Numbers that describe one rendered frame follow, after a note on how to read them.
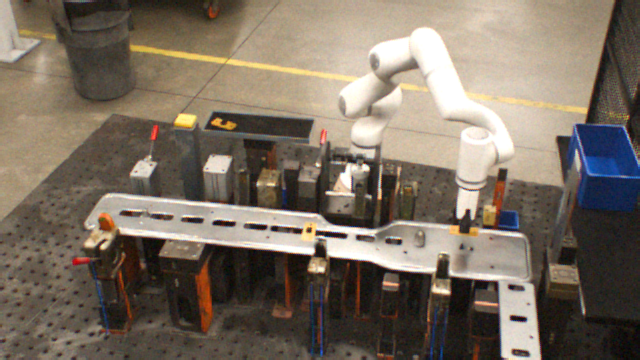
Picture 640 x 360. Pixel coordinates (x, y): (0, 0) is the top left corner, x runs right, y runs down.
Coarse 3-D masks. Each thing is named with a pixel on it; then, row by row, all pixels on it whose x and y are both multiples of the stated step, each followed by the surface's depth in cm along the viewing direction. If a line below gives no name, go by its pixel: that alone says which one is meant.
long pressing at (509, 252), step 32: (96, 224) 234; (128, 224) 234; (160, 224) 234; (192, 224) 234; (288, 224) 234; (320, 224) 234; (384, 224) 233; (416, 224) 233; (448, 224) 233; (352, 256) 222; (384, 256) 221; (416, 256) 221; (480, 256) 221; (512, 256) 221
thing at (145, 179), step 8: (136, 168) 249; (144, 168) 249; (152, 168) 249; (136, 176) 246; (144, 176) 245; (152, 176) 248; (136, 184) 248; (144, 184) 247; (152, 184) 249; (160, 184) 256; (136, 192) 250; (144, 192) 249; (152, 192) 250; (160, 192) 257; (160, 216) 261; (160, 240) 262
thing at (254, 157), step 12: (252, 144) 252; (264, 144) 251; (252, 156) 255; (264, 156) 254; (252, 168) 258; (264, 168) 257; (276, 168) 264; (252, 180) 261; (252, 192) 264; (252, 204) 267
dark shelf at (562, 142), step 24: (576, 216) 232; (600, 216) 232; (624, 216) 232; (576, 240) 223; (600, 240) 222; (624, 240) 222; (576, 264) 215; (600, 264) 214; (624, 264) 214; (600, 288) 206; (624, 288) 206; (600, 312) 199; (624, 312) 199
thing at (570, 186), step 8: (576, 168) 199; (576, 176) 198; (568, 184) 208; (576, 184) 197; (568, 192) 207; (560, 208) 215; (568, 208) 205; (560, 216) 215; (568, 216) 203; (560, 224) 214; (552, 240) 223; (560, 240) 212; (552, 248) 222; (560, 248) 209
